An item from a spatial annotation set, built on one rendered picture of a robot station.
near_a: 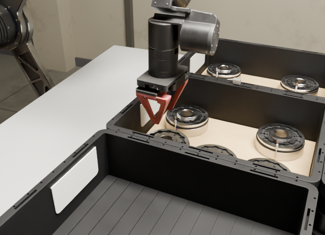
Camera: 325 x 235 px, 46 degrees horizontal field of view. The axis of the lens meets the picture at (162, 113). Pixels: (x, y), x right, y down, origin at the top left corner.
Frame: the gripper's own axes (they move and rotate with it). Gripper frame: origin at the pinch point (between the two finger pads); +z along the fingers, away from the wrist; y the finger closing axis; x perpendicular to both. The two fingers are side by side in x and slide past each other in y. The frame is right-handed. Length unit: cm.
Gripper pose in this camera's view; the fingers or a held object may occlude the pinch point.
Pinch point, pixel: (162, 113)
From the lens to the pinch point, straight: 78.4
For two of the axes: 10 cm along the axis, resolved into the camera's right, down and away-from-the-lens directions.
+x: -9.0, -2.3, 3.7
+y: 4.4, -4.5, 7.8
